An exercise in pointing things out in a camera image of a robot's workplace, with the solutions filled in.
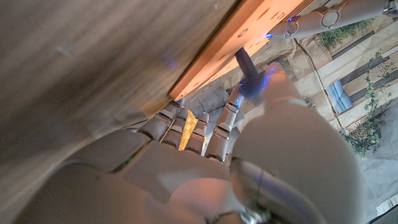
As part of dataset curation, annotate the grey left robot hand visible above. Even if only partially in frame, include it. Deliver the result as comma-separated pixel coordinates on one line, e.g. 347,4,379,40
266,0,398,40

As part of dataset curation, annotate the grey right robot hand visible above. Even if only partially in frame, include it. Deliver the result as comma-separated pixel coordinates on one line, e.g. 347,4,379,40
12,61,368,224

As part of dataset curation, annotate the orange peg board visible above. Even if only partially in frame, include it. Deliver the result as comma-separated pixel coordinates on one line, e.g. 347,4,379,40
167,0,315,101

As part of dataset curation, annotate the blue peg toy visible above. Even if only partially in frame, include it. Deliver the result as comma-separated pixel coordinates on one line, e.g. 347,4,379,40
233,47,269,100

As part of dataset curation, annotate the yellow pineapple toy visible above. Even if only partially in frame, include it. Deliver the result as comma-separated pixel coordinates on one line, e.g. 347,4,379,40
178,108,208,152

